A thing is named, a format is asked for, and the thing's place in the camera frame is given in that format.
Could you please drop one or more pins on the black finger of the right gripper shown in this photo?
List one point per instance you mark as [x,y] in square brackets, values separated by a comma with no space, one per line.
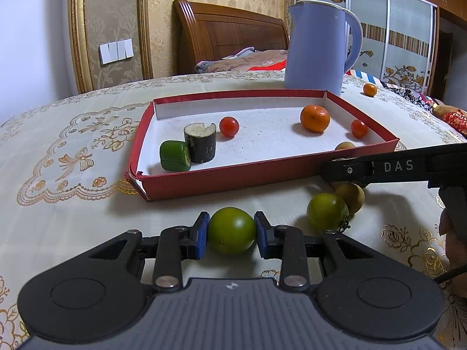
[437,165]

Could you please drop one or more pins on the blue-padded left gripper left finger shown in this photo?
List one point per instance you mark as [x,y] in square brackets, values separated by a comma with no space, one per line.
[175,245]

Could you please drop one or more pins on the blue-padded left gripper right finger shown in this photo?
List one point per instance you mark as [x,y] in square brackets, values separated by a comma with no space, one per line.
[287,244]

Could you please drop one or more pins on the green tomato with stem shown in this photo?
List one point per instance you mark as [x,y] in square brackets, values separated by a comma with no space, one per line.
[327,211]

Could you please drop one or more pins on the tan longan fruit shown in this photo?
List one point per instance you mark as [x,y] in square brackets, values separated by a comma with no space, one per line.
[352,195]

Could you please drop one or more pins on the green cube fruit piece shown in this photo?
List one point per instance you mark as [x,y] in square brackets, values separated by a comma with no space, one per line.
[174,156]

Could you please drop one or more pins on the small red cherry tomato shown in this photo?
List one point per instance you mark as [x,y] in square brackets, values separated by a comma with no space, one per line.
[359,129]

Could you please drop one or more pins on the small tan longan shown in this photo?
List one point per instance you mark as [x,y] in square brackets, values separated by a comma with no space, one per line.
[345,145]

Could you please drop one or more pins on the pale-topped dark cylinder piece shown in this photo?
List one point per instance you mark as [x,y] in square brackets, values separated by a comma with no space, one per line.
[201,141]

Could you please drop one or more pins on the orange mandarin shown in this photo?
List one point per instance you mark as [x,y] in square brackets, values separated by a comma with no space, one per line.
[315,118]

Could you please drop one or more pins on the person's hand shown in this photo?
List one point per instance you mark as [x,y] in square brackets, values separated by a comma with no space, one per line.
[454,247]

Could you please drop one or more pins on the red cardboard tray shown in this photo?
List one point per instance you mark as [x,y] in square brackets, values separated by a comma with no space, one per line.
[271,145]

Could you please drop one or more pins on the small orange kumquat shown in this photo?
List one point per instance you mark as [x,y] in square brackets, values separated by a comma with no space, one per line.
[370,90]

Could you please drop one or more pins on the cream floral tablecloth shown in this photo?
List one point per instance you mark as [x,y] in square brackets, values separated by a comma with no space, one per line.
[63,189]

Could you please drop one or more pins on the floral sliding wardrobe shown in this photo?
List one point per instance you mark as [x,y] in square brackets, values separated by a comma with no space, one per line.
[401,38]

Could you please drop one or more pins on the blue electric kettle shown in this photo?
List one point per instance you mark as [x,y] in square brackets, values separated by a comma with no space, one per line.
[325,43]

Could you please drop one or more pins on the pink bed quilt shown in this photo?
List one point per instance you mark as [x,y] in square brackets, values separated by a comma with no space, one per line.
[247,59]

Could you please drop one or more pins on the wooden bed headboard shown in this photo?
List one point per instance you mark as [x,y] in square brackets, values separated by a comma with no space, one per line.
[211,32]

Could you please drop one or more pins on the white wall switch panel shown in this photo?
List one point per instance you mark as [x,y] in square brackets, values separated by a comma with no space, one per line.
[116,51]

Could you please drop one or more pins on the gold wall moulding frame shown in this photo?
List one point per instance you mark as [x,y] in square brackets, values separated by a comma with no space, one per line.
[94,22]

